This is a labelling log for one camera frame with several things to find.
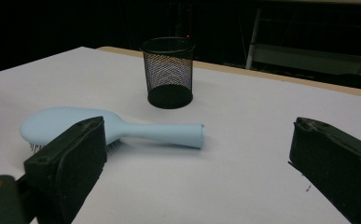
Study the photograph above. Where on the black mesh pen holder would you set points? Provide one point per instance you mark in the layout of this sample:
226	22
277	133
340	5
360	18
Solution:
169	96

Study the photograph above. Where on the white-framed desk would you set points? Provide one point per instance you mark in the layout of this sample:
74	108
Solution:
293	56

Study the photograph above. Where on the white table mat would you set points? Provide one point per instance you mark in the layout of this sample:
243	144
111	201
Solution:
231	155

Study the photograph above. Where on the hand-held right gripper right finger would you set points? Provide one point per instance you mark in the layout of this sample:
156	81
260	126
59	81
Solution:
336	165

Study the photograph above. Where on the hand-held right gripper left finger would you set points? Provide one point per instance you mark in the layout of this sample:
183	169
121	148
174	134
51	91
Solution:
66	161

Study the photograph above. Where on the light blue hairbrush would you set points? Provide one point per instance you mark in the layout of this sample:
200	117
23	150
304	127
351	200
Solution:
156	133

